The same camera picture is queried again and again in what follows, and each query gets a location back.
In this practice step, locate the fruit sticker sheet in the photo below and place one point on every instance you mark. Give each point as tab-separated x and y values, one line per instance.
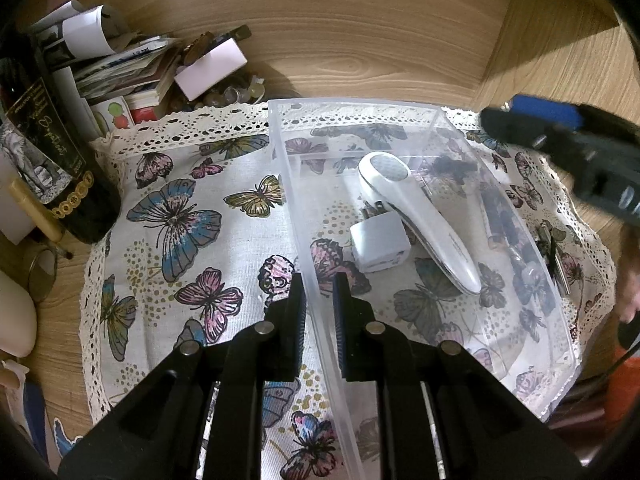
114	115

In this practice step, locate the clear plastic storage box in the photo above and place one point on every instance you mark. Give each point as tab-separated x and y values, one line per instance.
305	200

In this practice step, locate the pile of small trinkets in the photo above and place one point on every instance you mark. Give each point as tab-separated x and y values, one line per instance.
232	92

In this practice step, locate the bunch of dark keys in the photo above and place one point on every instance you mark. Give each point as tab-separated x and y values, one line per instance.
552	255

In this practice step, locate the butterfly sticker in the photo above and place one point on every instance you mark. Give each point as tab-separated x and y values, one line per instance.
66	437

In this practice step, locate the butterfly print lace cloth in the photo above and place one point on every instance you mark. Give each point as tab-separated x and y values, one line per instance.
165	310

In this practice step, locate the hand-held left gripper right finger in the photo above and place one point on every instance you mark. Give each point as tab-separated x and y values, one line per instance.
339	310

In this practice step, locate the white handheld device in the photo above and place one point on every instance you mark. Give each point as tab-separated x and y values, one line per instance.
400	195

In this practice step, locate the white notepad box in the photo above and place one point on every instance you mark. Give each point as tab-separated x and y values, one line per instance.
15	210

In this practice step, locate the gold candle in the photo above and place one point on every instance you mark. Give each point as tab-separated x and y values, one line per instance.
35	207

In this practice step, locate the white charger plug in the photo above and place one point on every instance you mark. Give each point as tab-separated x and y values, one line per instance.
377	245

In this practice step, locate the cream rounded object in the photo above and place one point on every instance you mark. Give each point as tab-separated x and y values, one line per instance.
15	317

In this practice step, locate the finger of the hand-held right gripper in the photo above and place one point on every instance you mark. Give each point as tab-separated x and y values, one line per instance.
515	125
545	107

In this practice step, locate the dark cylindrical tube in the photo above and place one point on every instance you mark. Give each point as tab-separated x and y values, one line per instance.
497	220

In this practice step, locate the person's right hand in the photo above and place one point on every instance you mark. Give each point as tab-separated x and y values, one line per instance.
631	280

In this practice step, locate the blue flat object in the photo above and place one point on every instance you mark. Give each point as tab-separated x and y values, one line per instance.
35	415

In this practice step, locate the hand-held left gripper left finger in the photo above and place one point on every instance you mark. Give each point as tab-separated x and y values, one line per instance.
300	310

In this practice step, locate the gold rimmed glass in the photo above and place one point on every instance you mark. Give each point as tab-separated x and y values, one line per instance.
40	272

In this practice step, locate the pile of papers and booklets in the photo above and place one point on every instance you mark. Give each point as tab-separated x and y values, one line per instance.
115	60

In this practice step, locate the dark wine bottle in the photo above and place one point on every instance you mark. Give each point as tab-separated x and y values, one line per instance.
75	180

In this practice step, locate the red booklet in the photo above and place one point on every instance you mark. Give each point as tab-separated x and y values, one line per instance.
147	107

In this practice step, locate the small white paper box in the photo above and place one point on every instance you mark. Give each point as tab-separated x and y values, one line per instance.
210	67

